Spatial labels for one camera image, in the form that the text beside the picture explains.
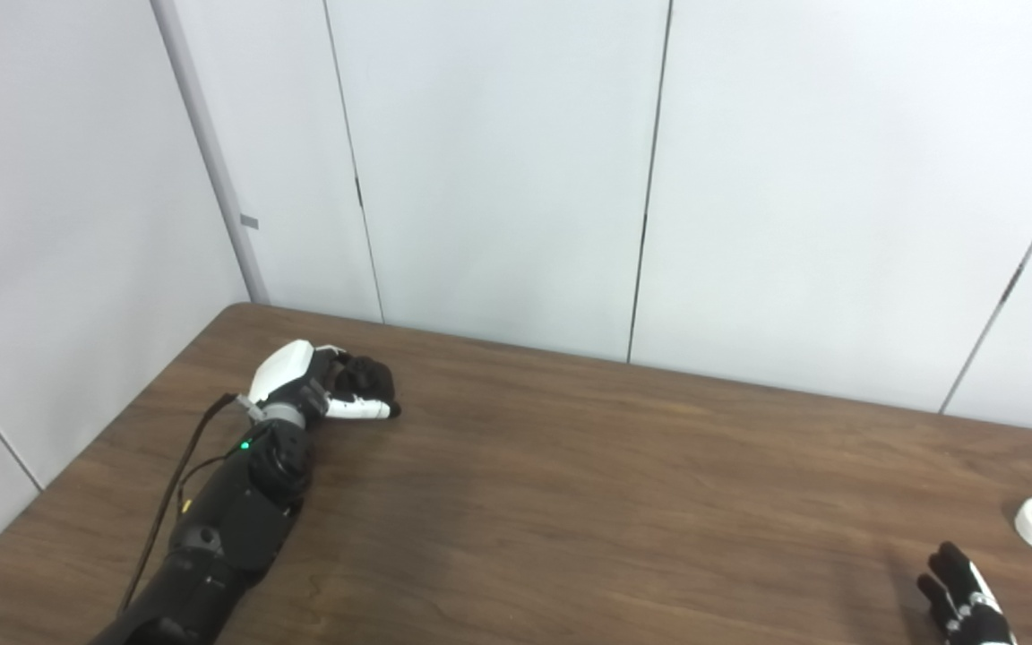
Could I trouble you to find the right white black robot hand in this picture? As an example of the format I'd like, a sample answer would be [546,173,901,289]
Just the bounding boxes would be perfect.
[917,541,1019,645]

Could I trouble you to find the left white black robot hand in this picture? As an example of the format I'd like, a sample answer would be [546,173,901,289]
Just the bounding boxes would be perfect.
[247,339,402,431]

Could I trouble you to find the round black plastic part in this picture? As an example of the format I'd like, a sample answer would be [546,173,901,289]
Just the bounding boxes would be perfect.
[338,356,398,406]

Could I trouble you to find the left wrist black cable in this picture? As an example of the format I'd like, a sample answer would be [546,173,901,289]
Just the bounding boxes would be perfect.
[116,392,254,619]

